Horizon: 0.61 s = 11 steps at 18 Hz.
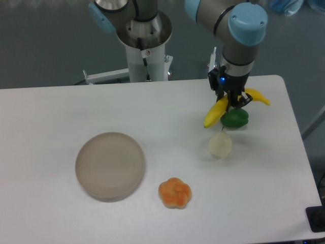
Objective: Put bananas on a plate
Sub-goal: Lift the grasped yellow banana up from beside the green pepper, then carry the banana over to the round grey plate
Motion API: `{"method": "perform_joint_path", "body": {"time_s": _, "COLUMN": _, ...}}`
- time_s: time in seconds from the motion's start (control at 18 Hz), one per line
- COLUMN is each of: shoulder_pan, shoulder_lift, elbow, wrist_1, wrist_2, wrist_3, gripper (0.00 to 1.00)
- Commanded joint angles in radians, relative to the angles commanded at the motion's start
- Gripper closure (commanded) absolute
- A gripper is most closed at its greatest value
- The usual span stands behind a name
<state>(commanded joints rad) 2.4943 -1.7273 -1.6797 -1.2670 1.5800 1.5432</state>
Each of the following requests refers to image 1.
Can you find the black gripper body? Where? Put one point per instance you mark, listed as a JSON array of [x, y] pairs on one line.
[[233, 86]]

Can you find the yellow banana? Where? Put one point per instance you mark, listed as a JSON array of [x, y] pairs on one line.
[[219, 108]]

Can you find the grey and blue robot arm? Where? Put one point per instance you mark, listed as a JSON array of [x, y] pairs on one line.
[[239, 25]]

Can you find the beige round plate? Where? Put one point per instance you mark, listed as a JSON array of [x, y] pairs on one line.
[[110, 166]]

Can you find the green bell pepper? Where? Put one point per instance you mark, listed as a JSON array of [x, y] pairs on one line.
[[235, 118]]

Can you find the pale translucent pear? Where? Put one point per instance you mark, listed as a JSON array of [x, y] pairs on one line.
[[220, 144]]

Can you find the blue plastic bag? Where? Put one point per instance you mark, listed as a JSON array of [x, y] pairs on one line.
[[290, 8]]

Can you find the orange knotted bread roll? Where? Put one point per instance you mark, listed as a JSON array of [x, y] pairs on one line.
[[174, 193]]

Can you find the black device at table edge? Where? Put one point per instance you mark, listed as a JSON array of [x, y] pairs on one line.
[[315, 215]]

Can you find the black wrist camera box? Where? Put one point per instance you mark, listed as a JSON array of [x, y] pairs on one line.
[[214, 77]]

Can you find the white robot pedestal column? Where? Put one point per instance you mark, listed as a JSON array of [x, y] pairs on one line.
[[145, 48]]

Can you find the white metal base bracket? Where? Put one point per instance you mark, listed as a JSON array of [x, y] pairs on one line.
[[121, 75]]

